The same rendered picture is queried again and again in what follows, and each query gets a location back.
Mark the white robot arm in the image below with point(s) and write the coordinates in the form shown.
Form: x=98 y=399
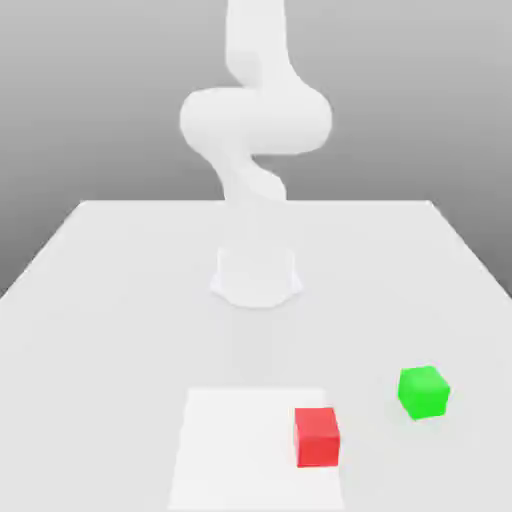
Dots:
x=256 y=120

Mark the small red cube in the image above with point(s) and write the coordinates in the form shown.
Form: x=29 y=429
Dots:
x=316 y=438

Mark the small green cube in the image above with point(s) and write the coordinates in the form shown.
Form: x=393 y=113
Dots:
x=423 y=392

